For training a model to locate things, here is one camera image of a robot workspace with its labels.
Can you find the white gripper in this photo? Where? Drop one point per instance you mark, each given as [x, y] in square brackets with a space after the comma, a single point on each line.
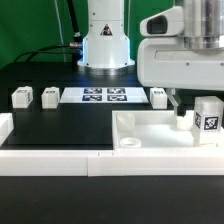
[183, 48]

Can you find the white square tabletop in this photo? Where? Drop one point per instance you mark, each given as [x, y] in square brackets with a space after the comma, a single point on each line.
[152, 130]

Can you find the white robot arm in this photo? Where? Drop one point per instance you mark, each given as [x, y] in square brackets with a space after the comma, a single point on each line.
[106, 49]

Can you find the white U-shaped fence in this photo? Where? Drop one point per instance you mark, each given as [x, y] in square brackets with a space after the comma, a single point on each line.
[105, 162]

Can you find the white sheet with tags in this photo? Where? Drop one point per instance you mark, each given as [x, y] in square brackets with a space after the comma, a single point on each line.
[103, 95]

